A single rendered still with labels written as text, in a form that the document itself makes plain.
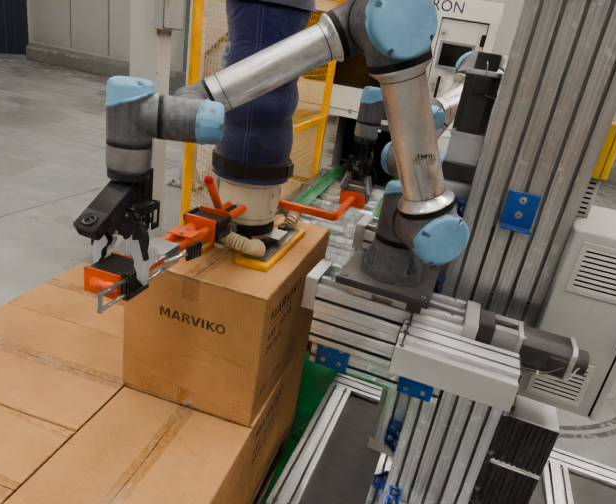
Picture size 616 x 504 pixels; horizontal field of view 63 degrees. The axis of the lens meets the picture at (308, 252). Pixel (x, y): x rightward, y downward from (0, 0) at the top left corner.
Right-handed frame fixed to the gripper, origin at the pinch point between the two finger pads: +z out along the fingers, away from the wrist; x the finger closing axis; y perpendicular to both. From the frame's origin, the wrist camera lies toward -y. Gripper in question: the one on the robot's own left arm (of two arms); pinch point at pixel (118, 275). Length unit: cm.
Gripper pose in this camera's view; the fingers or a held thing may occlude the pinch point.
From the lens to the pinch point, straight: 101.1
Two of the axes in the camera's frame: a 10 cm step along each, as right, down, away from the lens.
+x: -9.4, -2.5, 2.2
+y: 3.0, -3.2, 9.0
